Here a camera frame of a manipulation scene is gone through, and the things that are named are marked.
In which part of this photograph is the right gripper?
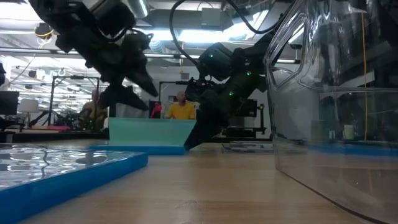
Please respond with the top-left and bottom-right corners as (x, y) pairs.
(183, 80), (252, 151)

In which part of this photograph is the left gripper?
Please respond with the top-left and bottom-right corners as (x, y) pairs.
(55, 29), (159, 111)

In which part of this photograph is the teal plastic bin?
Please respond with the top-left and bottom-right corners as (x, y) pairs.
(108, 117), (197, 147)

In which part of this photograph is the clear plastic bin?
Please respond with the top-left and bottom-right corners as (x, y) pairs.
(263, 0), (398, 224)

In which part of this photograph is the grey cover cloth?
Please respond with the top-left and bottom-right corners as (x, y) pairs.
(115, 102), (150, 118)

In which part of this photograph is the person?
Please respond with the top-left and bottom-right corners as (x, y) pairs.
(79, 89), (109, 130)
(164, 90), (197, 120)

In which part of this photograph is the red object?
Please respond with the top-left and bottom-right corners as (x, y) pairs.
(150, 101), (163, 119)

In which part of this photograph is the dark background table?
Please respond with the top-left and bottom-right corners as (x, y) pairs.
(0, 129), (109, 144)

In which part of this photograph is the white table lamp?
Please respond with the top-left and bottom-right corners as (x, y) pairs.
(18, 98), (40, 127)

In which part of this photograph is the grey ceiling box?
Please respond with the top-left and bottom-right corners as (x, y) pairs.
(201, 7), (223, 27)

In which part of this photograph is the black monitor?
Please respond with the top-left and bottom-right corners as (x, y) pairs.
(0, 90), (20, 116)

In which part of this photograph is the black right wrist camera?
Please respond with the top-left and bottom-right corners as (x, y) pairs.
(185, 78), (215, 102)

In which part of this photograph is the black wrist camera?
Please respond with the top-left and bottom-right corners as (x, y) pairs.
(90, 0), (137, 39)
(185, 78), (215, 102)

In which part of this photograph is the black metal stand frame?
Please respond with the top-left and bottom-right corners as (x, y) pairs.
(159, 80), (190, 103)
(48, 75), (100, 127)

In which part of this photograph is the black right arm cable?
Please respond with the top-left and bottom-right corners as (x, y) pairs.
(169, 0), (282, 68)

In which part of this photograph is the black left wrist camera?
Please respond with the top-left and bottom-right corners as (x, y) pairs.
(90, 0), (137, 39)

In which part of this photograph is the silver air duct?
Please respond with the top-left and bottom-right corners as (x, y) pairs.
(124, 0), (150, 19)

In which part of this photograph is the yellow ceiling cord reel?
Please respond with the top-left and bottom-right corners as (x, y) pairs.
(34, 22), (56, 40)

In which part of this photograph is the yellow hanging cord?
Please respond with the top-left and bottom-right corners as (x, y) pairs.
(360, 12), (369, 141)

